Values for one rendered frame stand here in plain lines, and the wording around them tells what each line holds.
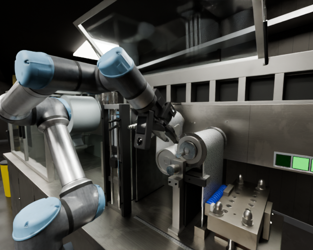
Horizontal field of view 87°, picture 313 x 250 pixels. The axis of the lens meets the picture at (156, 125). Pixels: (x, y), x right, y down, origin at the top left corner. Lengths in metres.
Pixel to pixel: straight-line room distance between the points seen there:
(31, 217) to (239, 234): 0.64
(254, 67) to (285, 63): 0.12
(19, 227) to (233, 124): 0.93
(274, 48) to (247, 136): 1.87
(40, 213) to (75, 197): 0.11
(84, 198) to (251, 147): 0.78
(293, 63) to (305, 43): 1.67
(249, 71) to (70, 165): 0.90
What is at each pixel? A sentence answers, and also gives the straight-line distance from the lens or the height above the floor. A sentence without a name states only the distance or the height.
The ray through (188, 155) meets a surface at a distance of 0.69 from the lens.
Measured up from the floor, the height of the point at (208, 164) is 1.19.
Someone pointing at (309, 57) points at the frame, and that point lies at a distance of 0.96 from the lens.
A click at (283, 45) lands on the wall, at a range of 2.67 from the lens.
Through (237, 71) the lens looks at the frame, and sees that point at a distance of 0.98.
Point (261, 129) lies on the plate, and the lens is 0.95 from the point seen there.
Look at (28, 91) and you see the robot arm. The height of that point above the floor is 1.46.
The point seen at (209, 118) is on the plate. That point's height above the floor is 1.36.
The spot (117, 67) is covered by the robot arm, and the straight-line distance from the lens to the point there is 0.39.
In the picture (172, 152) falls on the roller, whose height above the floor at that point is 1.22.
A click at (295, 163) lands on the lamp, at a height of 1.18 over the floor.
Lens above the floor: 1.43
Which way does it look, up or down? 6 degrees down
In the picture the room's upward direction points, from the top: straight up
